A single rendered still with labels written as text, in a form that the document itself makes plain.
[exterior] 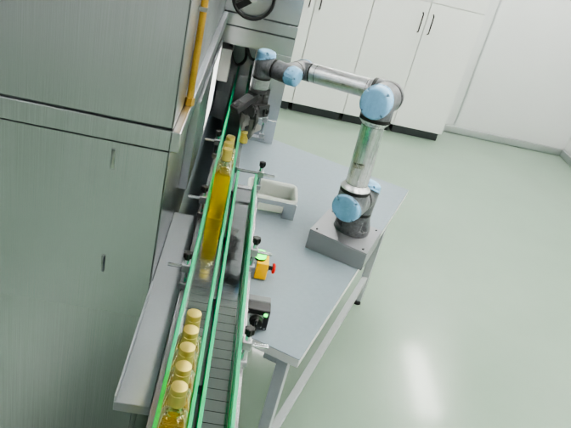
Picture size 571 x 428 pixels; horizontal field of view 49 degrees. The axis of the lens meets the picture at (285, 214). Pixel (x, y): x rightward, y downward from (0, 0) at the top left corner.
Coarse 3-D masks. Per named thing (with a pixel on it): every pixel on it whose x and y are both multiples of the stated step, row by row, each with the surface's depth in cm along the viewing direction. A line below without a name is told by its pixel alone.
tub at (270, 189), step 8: (248, 184) 275; (264, 184) 284; (272, 184) 284; (280, 184) 284; (288, 184) 284; (264, 192) 285; (272, 192) 285; (280, 192) 285; (288, 192) 285; (296, 192) 279; (280, 200) 270; (288, 200) 270; (296, 200) 272
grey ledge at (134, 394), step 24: (192, 216) 234; (168, 240) 216; (168, 288) 193; (144, 312) 181; (168, 312) 183; (144, 336) 172; (144, 360) 164; (120, 384) 153; (144, 384) 157; (120, 408) 152; (144, 408) 152
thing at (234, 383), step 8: (256, 176) 255; (256, 184) 249; (248, 224) 232; (248, 232) 221; (248, 240) 211; (248, 248) 207; (248, 256) 202; (248, 264) 199; (248, 272) 195; (240, 296) 194; (240, 304) 189; (240, 312) 180; (240, 320) 174; (240, 328) 171; (240, 336) 168; (240, 344) 165; (240, 352) 162; (232, 376) 164; (232, 384) 160; (232, 392) 154; (232, 400) 149; (232, 408) 145; (232, 416) 143; (232, 424) 142
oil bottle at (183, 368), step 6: (180, 360) 127; (180, 366) 126; (186, 366) 126; (174, 372) 126; (180, 372) 125; (186, 372) 125; (174, 378) 127; (180, 378) 126; (186, 378) 126; (168, 390) 130; (168, 396) 128; (186, 402) 128; (186, 408) 129
